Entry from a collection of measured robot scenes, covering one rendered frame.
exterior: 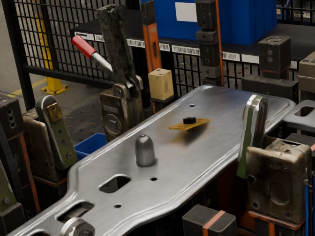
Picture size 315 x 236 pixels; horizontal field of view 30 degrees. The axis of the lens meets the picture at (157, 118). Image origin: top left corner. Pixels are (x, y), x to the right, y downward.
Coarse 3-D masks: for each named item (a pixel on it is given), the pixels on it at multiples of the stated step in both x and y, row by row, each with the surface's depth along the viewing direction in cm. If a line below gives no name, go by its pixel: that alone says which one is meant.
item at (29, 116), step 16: (32, 112) 103; (32, 128) 100; (32, 144) 102; (48, 144) 100; (32, 160) 104; (48, 160) 101; (32, 176) 106; (48, 176) 103; (64, 176) 104; (48, 192) 106; (64, 192) 105
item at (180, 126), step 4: (184, 120) 104; (188, 120) 104; (192, 120) 104; (196, 120) 106; (200, 120) 106; (204, 120) 106; (208, 120) 106; (176, 124) 105; (180, 124) 104; (184, 124) 104; (188, 124) 104; (192, 124) 103; (196, 124) 103; (200, 124) 104; (168, 128) 103; (172, 128) 102; (176, 128) 101; (180, 128) 101; (184, 128) 101; (188, 128) 101
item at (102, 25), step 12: (108, 12) 106; (120, 12) 103; (108, 24) 105; (120, 24) 107; (108, 36) 106; (120, 36) 108; (108, 48) 108; (120, 48) 109; (120, 60) 108; (120, 72) 108; (132, 72) 110
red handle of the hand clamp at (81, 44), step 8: (72, 40) 115; (80, 40) 114; (80, 48) 114; (88, 48) 113; (88, 56) 113; (96, 56) 113; (96, 64) 113; (104, 64) 112; (112, 72) 111; (128, 88) 110
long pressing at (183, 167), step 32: (192, 96) 119; (224, 96) 117; (160, 128) 107; (224, 128) 104; (96, 160) 99; (128, 160) 98; (160, 160) 96; (192, 160) 95; (224, 160) 95; (96, 192) 90; (128, 192) 88; (160, 192) 87; (192, 192) 87; (32, 224) 83; (64, 224) 83; (96, 224) 82; (128, 224) 81
